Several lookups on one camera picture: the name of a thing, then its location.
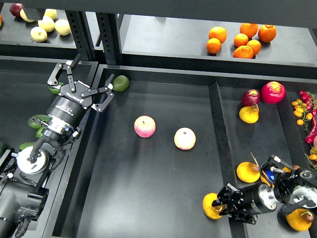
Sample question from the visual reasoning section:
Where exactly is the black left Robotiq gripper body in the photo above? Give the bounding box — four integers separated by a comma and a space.
43, 81, 93, 145

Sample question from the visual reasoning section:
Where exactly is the yellow pear with long stem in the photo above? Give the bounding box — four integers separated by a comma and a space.
236, 152, 260, 183

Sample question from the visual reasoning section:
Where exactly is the small dark red apple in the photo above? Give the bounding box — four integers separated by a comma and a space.
241, 89, 261, 107

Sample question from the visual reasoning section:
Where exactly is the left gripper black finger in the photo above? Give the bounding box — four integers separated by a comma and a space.
47, 54, 81, 93
80, 74, 114, 114

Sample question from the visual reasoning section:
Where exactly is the orange top left of group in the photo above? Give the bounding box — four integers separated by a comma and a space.
209, 26, 227, 44

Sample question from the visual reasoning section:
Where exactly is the pale pink apple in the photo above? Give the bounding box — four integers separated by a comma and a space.
174, 127, 196, 150

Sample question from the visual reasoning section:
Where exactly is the orange lower right small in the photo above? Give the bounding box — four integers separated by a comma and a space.
247, 40, 262, 56

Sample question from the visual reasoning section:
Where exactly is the green avocado upper left tray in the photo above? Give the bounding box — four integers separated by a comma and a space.
48, 82, 65, 95

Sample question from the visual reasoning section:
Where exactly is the green avocado at tray corner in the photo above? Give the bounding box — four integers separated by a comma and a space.
112, 75, 130, 92

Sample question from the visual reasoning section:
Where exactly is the dark red apple on shelf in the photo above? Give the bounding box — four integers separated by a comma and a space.
9, 3, 23, 18

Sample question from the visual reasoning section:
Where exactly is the pale yellow pear front left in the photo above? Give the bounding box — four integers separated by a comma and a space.
30, 27, 48, 43

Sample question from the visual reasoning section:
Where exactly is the pink red apple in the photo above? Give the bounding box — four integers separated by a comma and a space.
134, 115, 156, 138

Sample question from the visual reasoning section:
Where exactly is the red chili pepper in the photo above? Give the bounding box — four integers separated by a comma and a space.
305, 117, 317, 144

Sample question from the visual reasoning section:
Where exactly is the green avocado tray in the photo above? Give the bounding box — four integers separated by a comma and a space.
19, 142, 36, 150
36, 127, 44, 138
48, 82, 65, 95
27, 114, 51, 129

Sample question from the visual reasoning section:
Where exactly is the black perforated shelf post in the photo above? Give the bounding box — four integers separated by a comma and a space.
96, 12, 123, 65

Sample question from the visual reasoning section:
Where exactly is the cherry tomato bunch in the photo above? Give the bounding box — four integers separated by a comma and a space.
291, 91, 317, 132

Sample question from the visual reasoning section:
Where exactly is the orange of group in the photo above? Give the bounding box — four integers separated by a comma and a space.
206, 38, 221, 54
233, 45, 254, 59
209, 26, 227, 44

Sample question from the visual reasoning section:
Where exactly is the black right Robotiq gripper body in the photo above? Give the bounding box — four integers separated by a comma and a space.
241, 183, 277, 215

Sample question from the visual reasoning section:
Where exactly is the black centre tray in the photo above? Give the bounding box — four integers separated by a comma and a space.
42, 63, 248, 238

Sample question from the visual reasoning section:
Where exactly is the small orange centre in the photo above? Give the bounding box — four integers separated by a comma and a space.
233, 33, 249, 48

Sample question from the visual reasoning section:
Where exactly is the yellow pear middle right tray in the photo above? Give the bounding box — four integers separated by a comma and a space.
260, 171, 274, 187

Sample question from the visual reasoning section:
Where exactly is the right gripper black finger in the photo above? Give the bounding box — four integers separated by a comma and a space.
219, 204, 258, 225
211, 183, 244, 207

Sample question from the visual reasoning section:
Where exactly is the pale yellow pear centre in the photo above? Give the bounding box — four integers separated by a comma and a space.
38, 16, 55, 32

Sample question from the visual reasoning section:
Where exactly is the orange front of group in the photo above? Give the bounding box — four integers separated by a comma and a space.
233, 45, 254, 59

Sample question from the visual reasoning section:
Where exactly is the orange top centre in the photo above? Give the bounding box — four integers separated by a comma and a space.
240, 23, 259, 38

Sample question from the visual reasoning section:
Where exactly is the green avocado lower left tray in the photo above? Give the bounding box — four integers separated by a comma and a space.
19, 142, 36, 150

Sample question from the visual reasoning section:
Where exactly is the large red apple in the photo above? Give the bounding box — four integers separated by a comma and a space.
260, 81, 286, 104

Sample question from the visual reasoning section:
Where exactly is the orange lower left of group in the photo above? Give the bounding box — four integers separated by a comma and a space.
206, 38, 221, 54

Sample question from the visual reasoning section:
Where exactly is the pale yellow pear back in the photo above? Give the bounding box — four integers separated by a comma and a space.
44, 8, 57, 20

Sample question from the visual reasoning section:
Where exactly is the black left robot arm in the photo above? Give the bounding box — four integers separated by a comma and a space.
0, 55, 114, 238

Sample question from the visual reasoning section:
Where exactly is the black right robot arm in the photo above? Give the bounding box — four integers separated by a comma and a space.
207, 155, 317, 225

